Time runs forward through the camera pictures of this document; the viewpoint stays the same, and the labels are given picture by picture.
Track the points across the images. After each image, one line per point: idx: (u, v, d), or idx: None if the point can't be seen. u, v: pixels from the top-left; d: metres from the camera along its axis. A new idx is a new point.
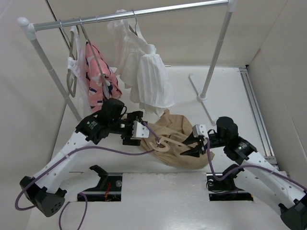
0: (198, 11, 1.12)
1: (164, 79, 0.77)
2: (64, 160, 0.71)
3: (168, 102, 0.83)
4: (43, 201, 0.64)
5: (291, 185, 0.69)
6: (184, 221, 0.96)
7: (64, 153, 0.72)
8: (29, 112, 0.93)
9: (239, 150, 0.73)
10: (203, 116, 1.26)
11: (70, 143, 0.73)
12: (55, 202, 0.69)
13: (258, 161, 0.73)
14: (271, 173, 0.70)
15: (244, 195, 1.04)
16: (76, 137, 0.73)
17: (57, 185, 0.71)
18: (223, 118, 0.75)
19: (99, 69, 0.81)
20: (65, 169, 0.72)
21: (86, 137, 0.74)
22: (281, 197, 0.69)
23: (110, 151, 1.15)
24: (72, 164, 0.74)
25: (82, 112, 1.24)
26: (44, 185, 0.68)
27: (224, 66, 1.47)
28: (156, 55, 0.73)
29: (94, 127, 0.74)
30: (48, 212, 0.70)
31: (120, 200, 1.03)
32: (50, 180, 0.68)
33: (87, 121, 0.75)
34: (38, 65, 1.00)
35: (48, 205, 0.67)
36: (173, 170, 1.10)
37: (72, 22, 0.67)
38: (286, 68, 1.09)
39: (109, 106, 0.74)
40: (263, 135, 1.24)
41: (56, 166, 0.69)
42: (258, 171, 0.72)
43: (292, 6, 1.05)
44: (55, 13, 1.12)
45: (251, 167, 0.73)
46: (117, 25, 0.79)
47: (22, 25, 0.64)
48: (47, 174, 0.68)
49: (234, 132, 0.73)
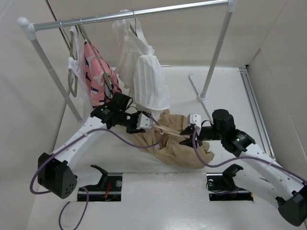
0: (198, 11, 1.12)
1: (160, 81, 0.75)
2: (83, 138, 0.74)
3: (162, 105, 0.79)
4: (64, 172, 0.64)
5: (289, 177, 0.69)
6: (183, 221, 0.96)
7: (82, 132, 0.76)
8: (29, 112, 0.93)
9: (237, 142, 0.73)
10: (203, 115, 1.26)
11: (86, 125, 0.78)
12: (70, 181, 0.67)
13: (256, 152, 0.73)
14: (269, 165, 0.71)
15: (244, 195, 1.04)
16: (92, 120, 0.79)
17: (73, 164, 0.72)
18: (218, 111, 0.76)
19: (100, 68, 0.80)
20: (83, 148, 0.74)
21: (101, 120, 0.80)
22: (280, 189, 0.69)
23: (109, 151, 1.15)
24: (87, 145, 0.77)
25: (82, 112, 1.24)
26: (64, 159, 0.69)
27: (224, 66, 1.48)
28: (153, 57, 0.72)
29: (107, 113, 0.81)
30: (63, 191, 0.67)
31: (120, 200, 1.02)
32: (70, 155, 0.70)
33: (101, 108, 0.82)
34: (39, 65, 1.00)
35: (65, 182, 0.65)
36: (172, 170, 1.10)
37: (72, 22, 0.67)
38: (286, 68, 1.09)
39: (119, 96, 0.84)
40: (263, 134, 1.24)
41: (76, 142, 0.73)
42: (257, 163, 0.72)
43: (292, 6, 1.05)
44: (55, 13, 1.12)
45: (249, 160, 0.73)
46: (118, 24, 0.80)
47: (23, 25, 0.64)
48: (66, 150, 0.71)
49: (230, 123, 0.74)
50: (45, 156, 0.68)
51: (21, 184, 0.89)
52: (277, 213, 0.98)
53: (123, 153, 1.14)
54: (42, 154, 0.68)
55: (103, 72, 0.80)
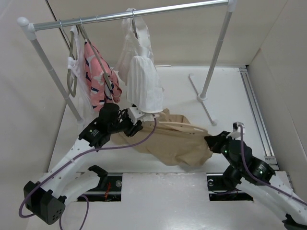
0: (197, 11, 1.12)
1: (152, 85, 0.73)
2: (69, 165, 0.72)
3: (152, 107, 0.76)
4: (48, 203, 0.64)
5: (305, 207, 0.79)
6: (183, 221, 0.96)
7: (68, 157, 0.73)
8: (28, 112, 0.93)
9: (258, 174, 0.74)
10: (204, 116, 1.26)
11: (74, 148, 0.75)
12: (58, 207, 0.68)
13: (278, 185, 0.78)
14: (290, 197, 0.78)
15: (244, 195, 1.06)
16: (80, 143, 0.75)
17: (61, 189, 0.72)
18: (234, 141, 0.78)
19: (100, 68, 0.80)
20: (70, 174, 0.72)
21: (88, 143, 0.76)
22: (296, 216, 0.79)
23: (110, 151, 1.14)
24: (76, 169, 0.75)
25: (82, 112, 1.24)
26: (50, 189, 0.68)
27: (224, 66, 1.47)
28: (146, 58, 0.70)
29: (96, 134, 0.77)
30: (48, 219, 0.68)
31: (120, 200, 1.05)
32: (56, 184, 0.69)
33: (90, 129, 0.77)
34: (39, 64, 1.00)
35: (51, 210, 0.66)
36: (173, 170, 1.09)
37: (72, 22, 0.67)
38: (286, 67, 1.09)
39: (105, 114, 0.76)
40: (263, 135, 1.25)
41: (62, 170, 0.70)
42: (278, 194, 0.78)
43: (291, 6, 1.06)
44: (55, 13, 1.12)
45: (271, 189, 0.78)
46: (123, 23, 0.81)
47: (22, 24, 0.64)
48: (53, 178, 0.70)
49: (247, 156, 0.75)
50: (31, 185, 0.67)
51: (21, 185, 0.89)
52: None
53: (123, 153, 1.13)
54: (28, 182, 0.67)
55: (103, 72, 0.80)
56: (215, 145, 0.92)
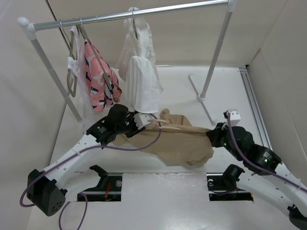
0: (197, 11, 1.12)
1: (149, 85, 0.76)
2: (75, 157, 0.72)
3: (148, 108, 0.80)
4: (51, 193, 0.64)
5: None
6: (183, 221, 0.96)
7: (75, 150, 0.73)
8: (28, 112, 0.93)
9: (262, 161, 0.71)
10: (204, 116, 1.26)
11: (81, 142, 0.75)
12: (59, 199, 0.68)
13: (285, 174, 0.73)
14: (298, 188, 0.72)
15: (244, 195, 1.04)
16: (87, 138, 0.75)
17: (64, 180, 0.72)
18: (236, 128, 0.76)
19: (100, 68, 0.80)
20: (75, 166, 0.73)
21: (96, 139, 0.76)
22: (303, 210, 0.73)
23: (109, 151, 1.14)
24: (80, 163, 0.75)
25: (82, 112, 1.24)
26: (53, 178, 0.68)
27: (224, 66, 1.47)
28: (144, 59, 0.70)
29: (103, 132, 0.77)
30: (48, 210, 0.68)
31: (120, 200, 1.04)
32: (60, 175, 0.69)
33: (98, 126, 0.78)
34: (39, 64, 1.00)
35: (52, 201, 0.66)
36: (173, 170, 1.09)
37: (72, 22, 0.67)
38: (286, 67, 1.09)
39: (115, 112, 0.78)
40: (263, 135, 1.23)
41: (67, 161, 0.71)
42: (285, 184, 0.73)
43: (291, 7, 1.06)
44: (55, 13, 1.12)
45: (277, 179, 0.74)
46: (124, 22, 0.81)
47: (23, 24, 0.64)
48: (57, 168, 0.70)
49: (249, 142, 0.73)
50: (36, 173, 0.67)
51: (21, 185, 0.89)
52: (277, 213, 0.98)
53: (123, 153, 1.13)
54: (33, 170, 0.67)
55: (103, 72, 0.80)
56: (215, 142, 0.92)
